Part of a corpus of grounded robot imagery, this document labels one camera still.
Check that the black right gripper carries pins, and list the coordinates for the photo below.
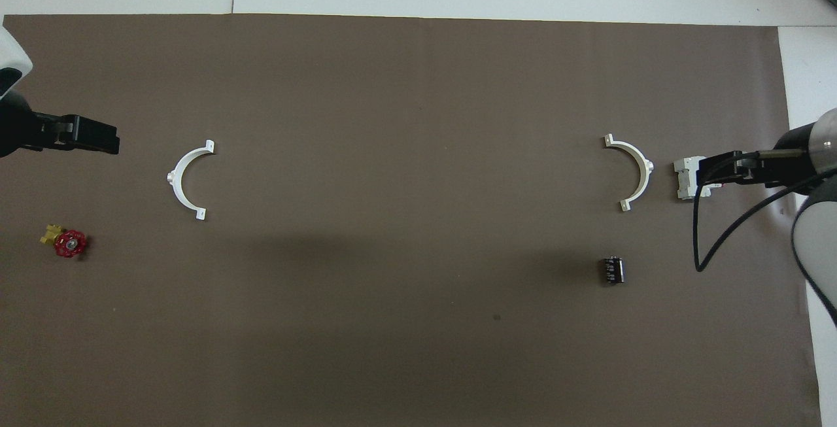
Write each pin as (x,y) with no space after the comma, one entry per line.
(798,159)

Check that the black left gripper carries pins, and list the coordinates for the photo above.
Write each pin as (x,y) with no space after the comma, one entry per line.
(14,129)

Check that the white circuit breaker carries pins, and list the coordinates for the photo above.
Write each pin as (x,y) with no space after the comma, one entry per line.
(685,178)

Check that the red handwheel brass valve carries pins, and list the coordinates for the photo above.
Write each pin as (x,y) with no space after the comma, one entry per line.
(69,244)

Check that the small black connector block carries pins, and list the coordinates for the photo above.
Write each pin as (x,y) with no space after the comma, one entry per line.
(612,271)

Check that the brown paper table mat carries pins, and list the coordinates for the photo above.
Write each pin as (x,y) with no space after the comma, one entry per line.
(405,119)

